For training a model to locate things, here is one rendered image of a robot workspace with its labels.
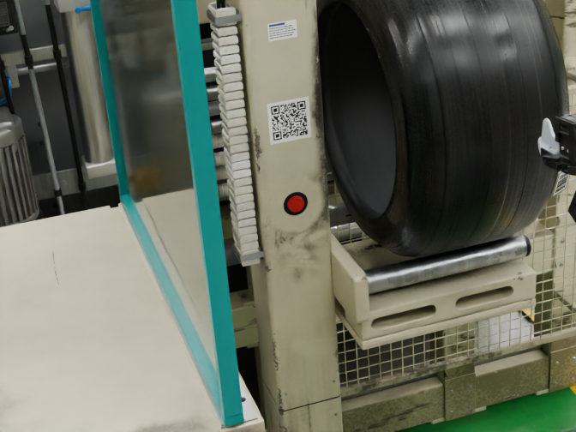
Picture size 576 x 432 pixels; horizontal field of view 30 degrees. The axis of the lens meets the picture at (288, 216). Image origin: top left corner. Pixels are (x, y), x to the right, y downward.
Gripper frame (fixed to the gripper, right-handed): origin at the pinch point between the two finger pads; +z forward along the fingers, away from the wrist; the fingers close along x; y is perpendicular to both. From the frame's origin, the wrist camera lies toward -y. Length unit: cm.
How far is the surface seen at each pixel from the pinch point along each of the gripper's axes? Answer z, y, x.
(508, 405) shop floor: 99, -111, -42
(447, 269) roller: 24.6, -28.9, 7.1
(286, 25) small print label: 26.5, 20.4, 32.1
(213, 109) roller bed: 70, -2, 37
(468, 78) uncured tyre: 10.0, 10.2, 7.9
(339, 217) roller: 52, -25, 18
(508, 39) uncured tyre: 12.1, 14.8, -0.7
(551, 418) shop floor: 89, -112, -50
